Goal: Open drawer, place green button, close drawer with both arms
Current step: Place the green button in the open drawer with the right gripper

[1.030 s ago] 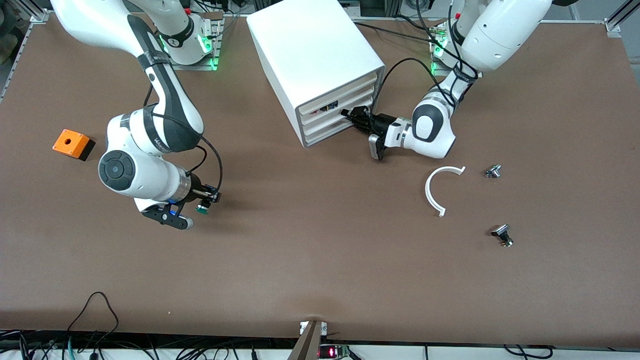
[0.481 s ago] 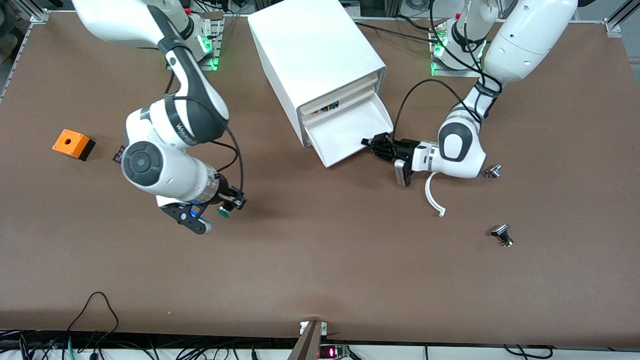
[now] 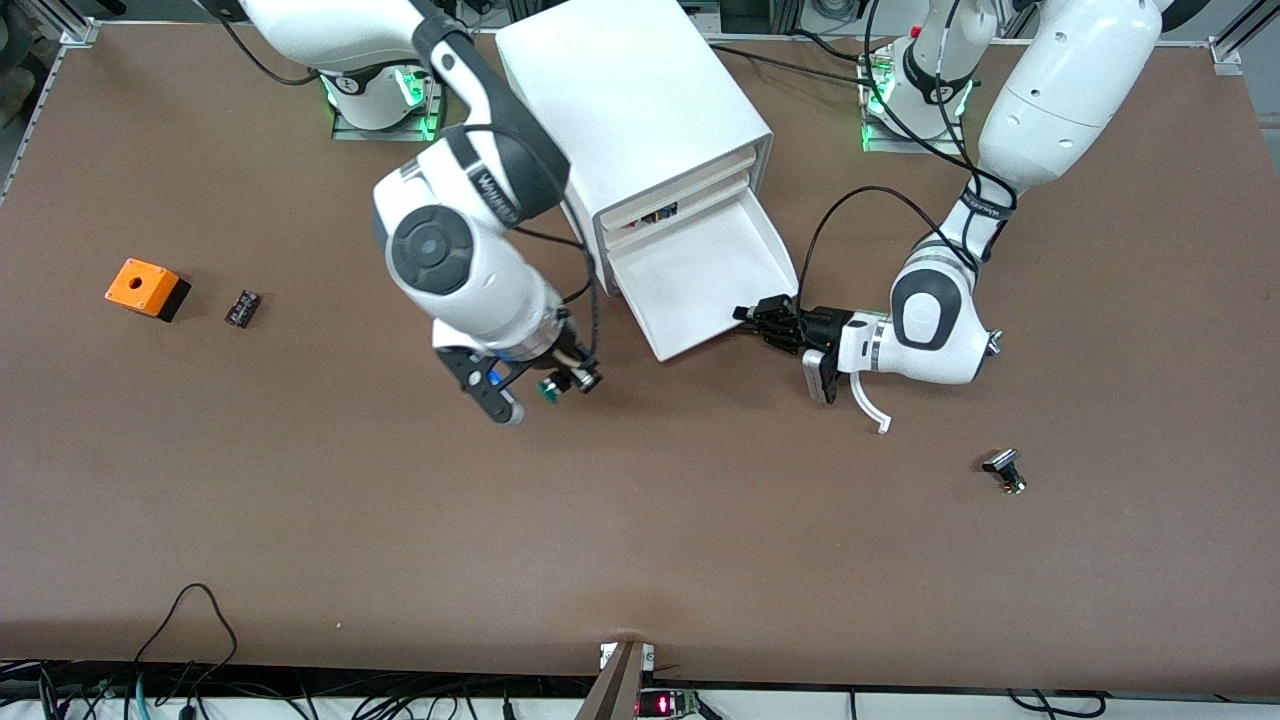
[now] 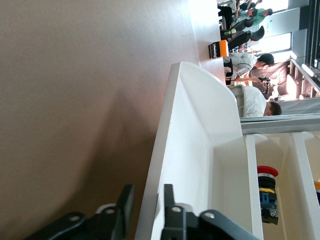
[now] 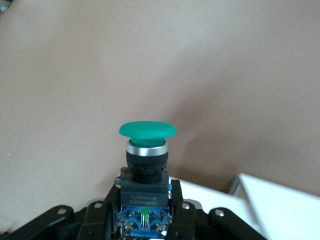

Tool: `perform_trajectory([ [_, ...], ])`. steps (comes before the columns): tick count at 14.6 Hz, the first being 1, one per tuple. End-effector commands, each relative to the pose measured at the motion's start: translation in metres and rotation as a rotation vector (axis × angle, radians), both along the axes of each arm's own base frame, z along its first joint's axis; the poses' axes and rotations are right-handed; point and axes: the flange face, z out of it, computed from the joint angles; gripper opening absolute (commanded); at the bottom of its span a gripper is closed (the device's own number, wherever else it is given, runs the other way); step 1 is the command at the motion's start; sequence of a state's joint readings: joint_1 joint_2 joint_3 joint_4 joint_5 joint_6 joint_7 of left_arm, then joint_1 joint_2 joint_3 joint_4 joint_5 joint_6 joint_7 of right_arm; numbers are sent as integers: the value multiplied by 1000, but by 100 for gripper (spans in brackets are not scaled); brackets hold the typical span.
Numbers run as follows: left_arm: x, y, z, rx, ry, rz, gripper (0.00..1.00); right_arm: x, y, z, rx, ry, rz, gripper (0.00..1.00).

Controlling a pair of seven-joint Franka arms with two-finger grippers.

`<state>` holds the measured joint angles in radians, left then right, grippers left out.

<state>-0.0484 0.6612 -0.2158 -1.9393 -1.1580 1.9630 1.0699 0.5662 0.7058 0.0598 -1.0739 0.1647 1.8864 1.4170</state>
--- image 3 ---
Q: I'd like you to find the white curved plastic arc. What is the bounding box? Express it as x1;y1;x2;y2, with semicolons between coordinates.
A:
850;370;892;436

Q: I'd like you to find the red display circuit board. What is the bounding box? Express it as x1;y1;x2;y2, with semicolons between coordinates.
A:
638;688;701;719

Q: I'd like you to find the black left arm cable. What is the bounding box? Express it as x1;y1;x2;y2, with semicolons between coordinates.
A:
795;0;1021;321

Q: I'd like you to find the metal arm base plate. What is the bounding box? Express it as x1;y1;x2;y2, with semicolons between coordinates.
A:
860;50;976;156
332;72;446;142

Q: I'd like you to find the black table cable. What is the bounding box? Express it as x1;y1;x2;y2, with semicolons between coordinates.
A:
708;42;881;83

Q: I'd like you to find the camera mount post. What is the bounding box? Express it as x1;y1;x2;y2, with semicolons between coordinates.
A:
575;640;656;720

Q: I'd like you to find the black looped cable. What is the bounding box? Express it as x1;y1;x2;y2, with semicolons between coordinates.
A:
130;583;241;720

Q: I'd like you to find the orange button enclosure box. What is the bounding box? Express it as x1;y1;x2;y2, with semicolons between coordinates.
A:
105;258;191;323

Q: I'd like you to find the aluminium frame rail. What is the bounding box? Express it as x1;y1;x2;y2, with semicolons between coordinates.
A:
1208;0;1280;78
0;0;101;201

